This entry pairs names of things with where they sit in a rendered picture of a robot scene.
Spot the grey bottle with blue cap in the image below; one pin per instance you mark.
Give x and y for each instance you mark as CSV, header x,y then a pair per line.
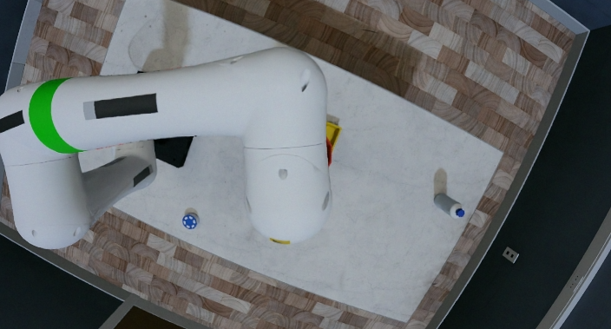
x,y
453,208

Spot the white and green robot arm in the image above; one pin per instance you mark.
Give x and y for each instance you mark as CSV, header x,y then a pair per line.
x,y
274,100

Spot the yellow square tray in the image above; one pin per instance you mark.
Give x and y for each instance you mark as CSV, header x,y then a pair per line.
x,y
332,133

